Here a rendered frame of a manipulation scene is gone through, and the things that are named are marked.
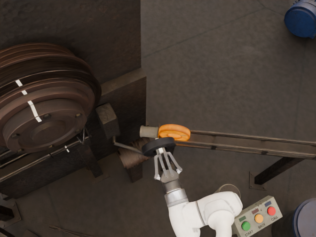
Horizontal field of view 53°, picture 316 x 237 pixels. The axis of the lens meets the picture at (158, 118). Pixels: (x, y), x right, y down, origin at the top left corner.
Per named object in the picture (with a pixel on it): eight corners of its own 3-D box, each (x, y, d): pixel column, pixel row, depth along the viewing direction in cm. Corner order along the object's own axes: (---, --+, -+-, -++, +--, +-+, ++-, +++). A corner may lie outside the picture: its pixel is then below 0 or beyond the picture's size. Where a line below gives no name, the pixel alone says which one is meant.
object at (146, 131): (142, 128, 165) (140, 123, 159) (159, 129, 164) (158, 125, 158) (140, 138, 162) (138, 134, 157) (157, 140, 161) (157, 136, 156)
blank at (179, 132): (169, 137, 167) (169, 142, 166) (153, 125, 156) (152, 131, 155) (195, 134, 159) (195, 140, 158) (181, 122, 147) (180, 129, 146)
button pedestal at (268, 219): (206, 225, 208) (229, 214, 151) (236, 208, 213) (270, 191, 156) (218, 248, 202) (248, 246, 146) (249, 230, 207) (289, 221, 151)
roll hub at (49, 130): (19, 150, 122) (-13, 122, 97) (87, 120, 128) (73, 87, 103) (24, 163, 120) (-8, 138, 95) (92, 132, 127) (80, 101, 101)
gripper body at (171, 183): (163, 194, 136) (157, 174, 139) (182, 189, 137) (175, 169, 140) (164, 192, 129) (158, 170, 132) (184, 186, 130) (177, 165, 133)
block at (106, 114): (99, 125, 172) (93, 106, 150) (113, 119, 174) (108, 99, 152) (107, 142, 169) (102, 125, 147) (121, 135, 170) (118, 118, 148)
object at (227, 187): (198, 204, 213) (213, 190, 165) (213, 196, 215) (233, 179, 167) (207, 221, 209) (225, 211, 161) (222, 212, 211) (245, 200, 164)
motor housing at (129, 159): (121, 170, 220) (114, 146, 170) (149, 156, 224) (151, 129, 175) (129, 187, 215) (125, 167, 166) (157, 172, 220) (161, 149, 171)
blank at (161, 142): (139, 144, 134) (141, 151, 133) (174, 133, 134) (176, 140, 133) (142, 152, 148) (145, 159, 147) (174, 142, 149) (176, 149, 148)
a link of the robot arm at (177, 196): (186, 201, 136) (182, 188, 138) (190, 199, 127) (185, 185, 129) (166, 208, 134) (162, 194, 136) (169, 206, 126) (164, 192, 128)
